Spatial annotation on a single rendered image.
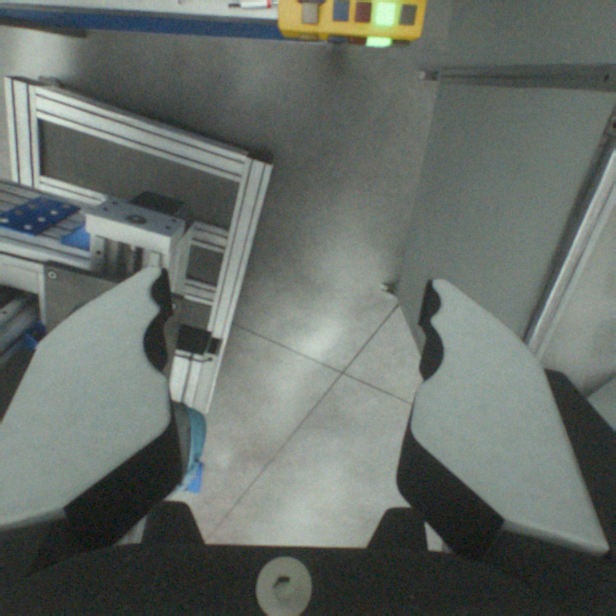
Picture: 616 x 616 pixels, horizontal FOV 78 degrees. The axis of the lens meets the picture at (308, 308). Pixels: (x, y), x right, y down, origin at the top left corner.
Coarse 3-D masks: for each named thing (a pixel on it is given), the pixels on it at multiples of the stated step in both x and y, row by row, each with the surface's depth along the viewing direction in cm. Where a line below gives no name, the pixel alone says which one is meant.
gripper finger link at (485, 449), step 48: (432, 288) 11; (432, 336) 9; (480, 336) 9; (432, 384) 7; (480, 384) 7; (528, 384) 8; (432, 432) 6; (480, 432) 6; (528, 432) 6; (432, 480) 6; (480, 480) 6; (528, 480) 6; (576, 480) 6; (432, 528) 7; (480, 528) 6; (528, 528) 5; (576, 528) 5
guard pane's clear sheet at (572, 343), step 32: (608, 224) 58; (608, 256) 58; (576, 288) 64; (608, 288) 57; (576, 320) 64; (608, 320) 57; (544, 352) 72; (576, 352) 63; (608, 352) 57; (576, 384) 63; (608, 384) 57; (608, 416) 57
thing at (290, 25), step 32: (288, 0) 41; (320, 0) 40; (352, 0) 41; (384, 0) 41; (416, 0) 41; (288, 32) 43; (320, 32) 42; (352, 32) 42; (384, 32) 42; (416, 32) 42
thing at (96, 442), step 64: (64, 320) 9; (128, 320) 9; (64, 384) 7; (128, 384) 7; (0, 448) 6; (64, 448) 6; (128, 448) 6; (0, 512) 5; (64, 512) 5; (128, 512) 6
